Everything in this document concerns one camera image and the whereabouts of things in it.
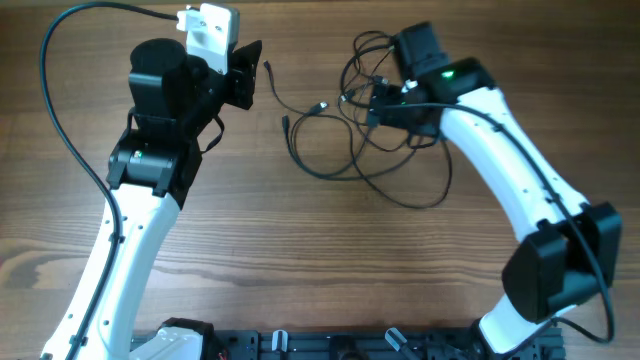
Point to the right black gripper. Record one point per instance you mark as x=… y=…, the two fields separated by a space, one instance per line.
x=382 y=107

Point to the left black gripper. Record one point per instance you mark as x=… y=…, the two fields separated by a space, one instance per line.
x=241 y=75

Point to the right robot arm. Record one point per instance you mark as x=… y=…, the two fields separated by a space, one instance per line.
x=567 y=247

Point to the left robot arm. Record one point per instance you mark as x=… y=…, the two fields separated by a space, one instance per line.
x=176 y=95

